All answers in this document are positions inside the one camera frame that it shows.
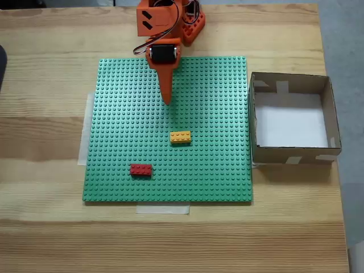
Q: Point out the yellow lego block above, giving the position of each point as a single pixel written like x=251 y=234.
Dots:
x=180 y=137

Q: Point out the red lego block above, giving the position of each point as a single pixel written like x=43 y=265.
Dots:
x=140 y=170

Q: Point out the black rounded object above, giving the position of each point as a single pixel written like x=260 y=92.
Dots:
x=3 y=68

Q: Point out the green lego baseplate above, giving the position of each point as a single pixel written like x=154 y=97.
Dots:
x=128 y=128

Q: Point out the short masking tape strip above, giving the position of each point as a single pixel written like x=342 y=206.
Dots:
x=162 y=209

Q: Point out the long masking tape strip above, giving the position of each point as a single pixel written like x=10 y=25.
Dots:
x=82 y=142

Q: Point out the open cardboard box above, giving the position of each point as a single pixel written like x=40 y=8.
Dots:
x=295 y=156

